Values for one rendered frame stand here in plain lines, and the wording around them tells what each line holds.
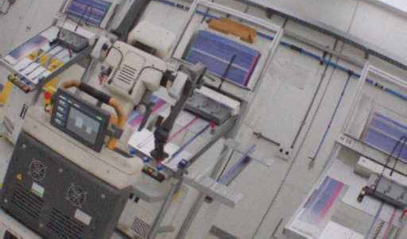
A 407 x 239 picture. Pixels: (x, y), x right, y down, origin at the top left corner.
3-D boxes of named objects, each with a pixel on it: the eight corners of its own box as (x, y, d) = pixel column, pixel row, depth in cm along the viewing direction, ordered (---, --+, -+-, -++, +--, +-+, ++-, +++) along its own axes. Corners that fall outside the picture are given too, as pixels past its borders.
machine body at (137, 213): (153, 260, 293) (189, 188, 294) (84, 211, 323) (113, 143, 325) (190, 252, 352) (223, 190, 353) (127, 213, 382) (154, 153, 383)
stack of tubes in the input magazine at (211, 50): (243, 85, 310) (259, 51, 311) (183, 59, 333) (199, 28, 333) (249, 90, 322) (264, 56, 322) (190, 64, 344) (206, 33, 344)
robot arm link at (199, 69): (196, 57, 266) (211, 65, 265) (186, 78, 269) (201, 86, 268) (180, 64, 222) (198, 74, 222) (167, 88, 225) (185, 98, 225)
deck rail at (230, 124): (175, 179, 270) (175, 171, 266) (172, 177, 271) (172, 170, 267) (238, 121, 318) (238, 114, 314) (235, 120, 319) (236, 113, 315)
